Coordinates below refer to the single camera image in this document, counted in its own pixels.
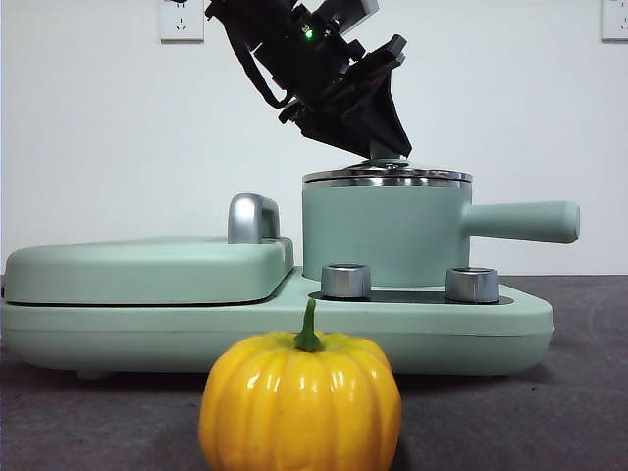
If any glass lid with green knob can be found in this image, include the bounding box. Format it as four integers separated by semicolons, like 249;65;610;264
301;139;474;185

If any yellow pumpkin with green stem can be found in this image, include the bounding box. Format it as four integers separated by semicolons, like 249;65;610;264
197;297;403;471

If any silver control knob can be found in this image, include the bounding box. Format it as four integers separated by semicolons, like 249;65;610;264
320;263;372;300
445;266;500;303

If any mint green breakfast machine base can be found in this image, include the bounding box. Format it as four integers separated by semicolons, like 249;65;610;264
0;274;555;383

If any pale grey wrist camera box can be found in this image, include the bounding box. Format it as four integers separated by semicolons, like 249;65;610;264
313;0;380;38

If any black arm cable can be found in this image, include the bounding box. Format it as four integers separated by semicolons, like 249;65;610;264
229;14;291;107

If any mint green pot with handle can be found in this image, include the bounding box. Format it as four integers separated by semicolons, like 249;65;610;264
299;172;582;290

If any white wall socket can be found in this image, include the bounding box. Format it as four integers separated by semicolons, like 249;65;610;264
601;0;628;43
157;0;205;44

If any mint green griddle cover, silver handle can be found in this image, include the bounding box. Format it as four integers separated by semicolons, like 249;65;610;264
3;193;295;306

